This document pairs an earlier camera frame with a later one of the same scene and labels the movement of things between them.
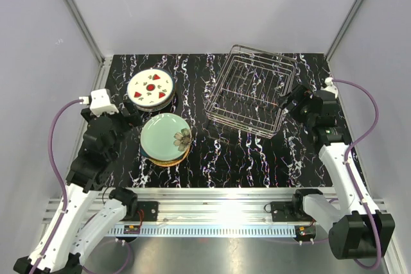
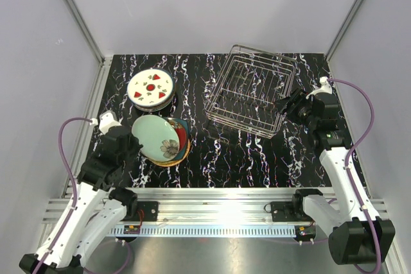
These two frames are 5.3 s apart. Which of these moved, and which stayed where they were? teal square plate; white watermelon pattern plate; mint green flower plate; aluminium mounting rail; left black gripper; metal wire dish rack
Moved: teal square plate; left black gripper
Stayed: white watermelon pattern plate; metal wire dish rack; aluminium mounting rail; mint green flower plate
